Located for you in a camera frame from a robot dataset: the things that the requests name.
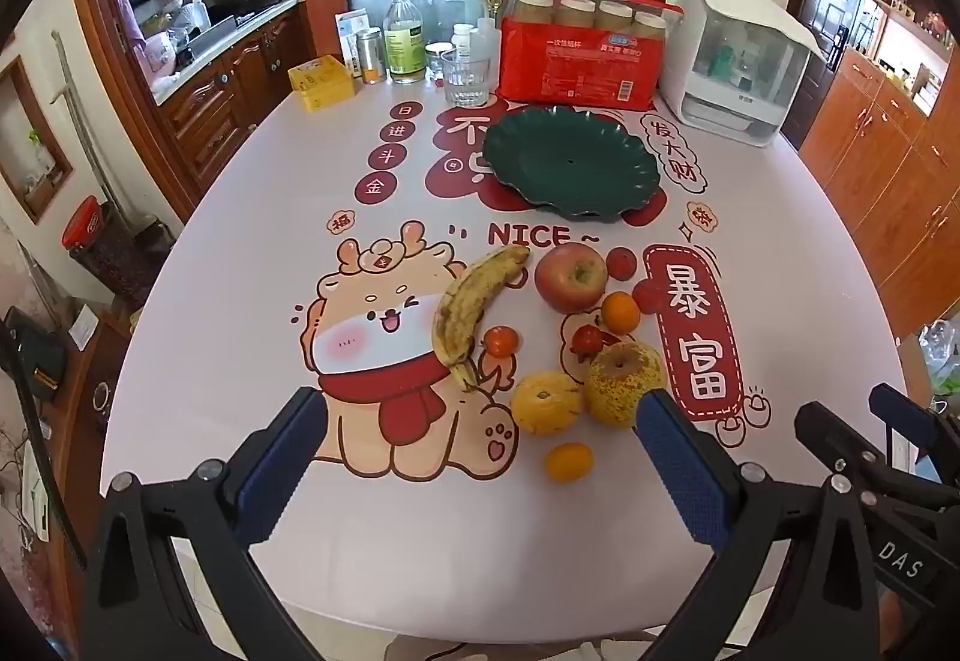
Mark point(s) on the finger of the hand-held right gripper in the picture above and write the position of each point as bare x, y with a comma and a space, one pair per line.
904, 412
832, 440

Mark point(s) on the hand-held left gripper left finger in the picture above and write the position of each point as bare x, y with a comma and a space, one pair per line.
274, 473

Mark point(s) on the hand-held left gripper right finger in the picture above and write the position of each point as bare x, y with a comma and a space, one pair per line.
679, 473

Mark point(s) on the spotted yellow pear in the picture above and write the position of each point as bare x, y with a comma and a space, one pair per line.
619, 383

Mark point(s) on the small orange kumquat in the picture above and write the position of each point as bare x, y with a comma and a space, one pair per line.
568, 463

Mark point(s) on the round yellow fruit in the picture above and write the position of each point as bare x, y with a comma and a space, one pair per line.
546, 403

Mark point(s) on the small red tomato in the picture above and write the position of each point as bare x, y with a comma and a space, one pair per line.
586, 338
645, 297
621, 262
501, 340

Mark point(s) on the round orange mandarin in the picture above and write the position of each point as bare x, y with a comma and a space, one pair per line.
620, 313

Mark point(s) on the spotted yellow banana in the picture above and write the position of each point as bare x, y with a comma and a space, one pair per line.
465, 308

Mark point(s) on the dark green scalloped plate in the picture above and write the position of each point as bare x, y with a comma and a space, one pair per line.
570, 162

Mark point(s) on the clear plastic bag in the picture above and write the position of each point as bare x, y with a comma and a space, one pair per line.
941, 353

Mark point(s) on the red apple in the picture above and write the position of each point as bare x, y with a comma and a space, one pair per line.
570, 278

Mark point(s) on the wooden side cabinet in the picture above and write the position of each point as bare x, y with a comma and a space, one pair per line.
892, 181

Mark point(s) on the printed cartoon tablecloth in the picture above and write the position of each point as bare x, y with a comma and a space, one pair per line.
247, 241

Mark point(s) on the red lidded container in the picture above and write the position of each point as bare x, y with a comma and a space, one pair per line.
82, 222

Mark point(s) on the wooden kitchen cabinet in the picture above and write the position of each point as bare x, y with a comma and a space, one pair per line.
225, 91

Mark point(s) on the white cup sterilizer appliance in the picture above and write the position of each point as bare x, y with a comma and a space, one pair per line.
731, 60

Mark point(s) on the yellow cardboard box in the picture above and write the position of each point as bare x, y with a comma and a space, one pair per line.
321, 83

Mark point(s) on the metal tin can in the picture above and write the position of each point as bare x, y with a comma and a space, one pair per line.
370, 57

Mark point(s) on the red paper cup package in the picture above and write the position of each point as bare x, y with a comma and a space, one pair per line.
577, 57

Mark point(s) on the clear glass tumbler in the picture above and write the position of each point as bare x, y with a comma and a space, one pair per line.
466, 79

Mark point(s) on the small glass jar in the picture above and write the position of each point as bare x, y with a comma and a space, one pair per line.
437, 60

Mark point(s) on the white carton box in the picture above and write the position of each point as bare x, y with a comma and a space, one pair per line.
347, 34

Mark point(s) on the glass vinegar bottle green label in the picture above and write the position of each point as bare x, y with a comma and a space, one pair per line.
404, 45

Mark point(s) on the pink hanging cloth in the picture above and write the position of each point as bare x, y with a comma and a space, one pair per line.
142, 42

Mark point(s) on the white plastic squeeze bottle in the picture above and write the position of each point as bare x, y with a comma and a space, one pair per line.
487, 42

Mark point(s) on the white pill bottle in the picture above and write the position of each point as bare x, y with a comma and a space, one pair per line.
463, 36

